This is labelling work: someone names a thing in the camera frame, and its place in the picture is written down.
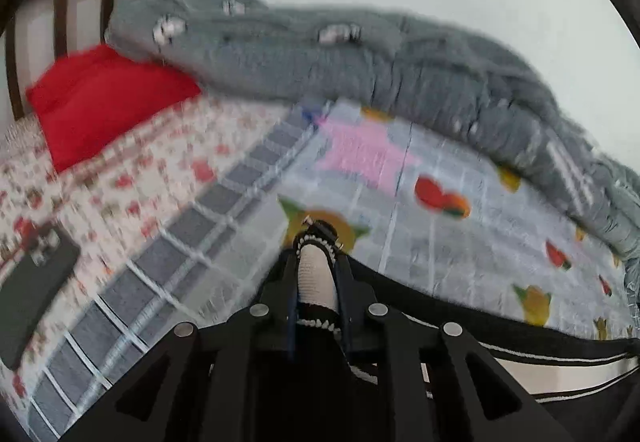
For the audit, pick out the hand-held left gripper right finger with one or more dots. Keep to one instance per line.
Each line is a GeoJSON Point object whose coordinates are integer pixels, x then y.
{"type": "Point", "coordinates": [341, 289]}

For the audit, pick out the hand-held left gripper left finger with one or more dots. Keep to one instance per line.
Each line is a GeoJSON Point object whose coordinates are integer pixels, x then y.
{"type": "Point", "coordinates": [288, 284]}

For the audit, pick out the black pants with white stripes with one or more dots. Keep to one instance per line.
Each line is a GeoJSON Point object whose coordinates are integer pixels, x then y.
{"type": "Point", "coordinates": [575, 343]}

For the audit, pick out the grey fruit printed blanket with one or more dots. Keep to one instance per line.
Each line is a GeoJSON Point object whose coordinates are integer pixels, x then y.
{"type": "Point", "coordinates": [450, 247]}

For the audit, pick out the floral bedsheet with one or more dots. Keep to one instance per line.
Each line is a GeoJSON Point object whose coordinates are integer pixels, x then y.
{"type": "Point", "coordinates": [150, 162]}

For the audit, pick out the grey quilt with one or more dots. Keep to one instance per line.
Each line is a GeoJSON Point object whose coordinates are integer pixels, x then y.
{"type": "Point", "coordinates": [350, 67]}

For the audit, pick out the black phone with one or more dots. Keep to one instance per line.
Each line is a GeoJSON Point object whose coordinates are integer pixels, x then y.
{"type": "Point", "coordinates": [35, 287]}

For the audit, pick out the red pillow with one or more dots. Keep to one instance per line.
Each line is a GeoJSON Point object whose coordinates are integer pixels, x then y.
{"type": "Point", "coordinates": [100, 102]}

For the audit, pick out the wooden headboard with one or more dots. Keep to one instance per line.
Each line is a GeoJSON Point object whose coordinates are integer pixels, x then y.
{"type": "Point", "coordinates": [61, 22]}

